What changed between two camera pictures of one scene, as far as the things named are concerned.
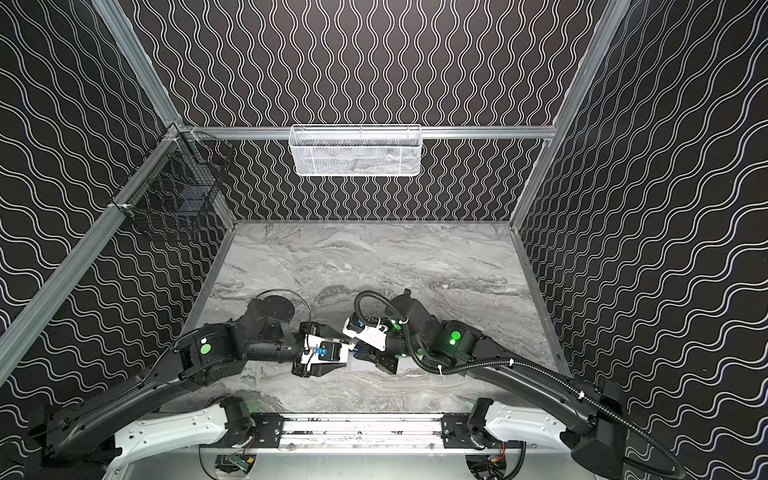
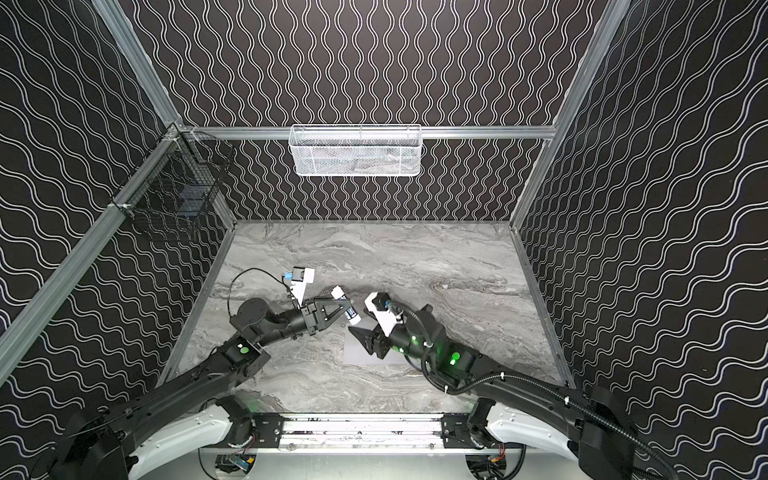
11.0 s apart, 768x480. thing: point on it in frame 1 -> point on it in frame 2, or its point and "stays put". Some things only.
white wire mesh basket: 355,150 stays put
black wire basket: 180,181 stays put
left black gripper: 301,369 -> 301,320
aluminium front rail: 406,432 stays put
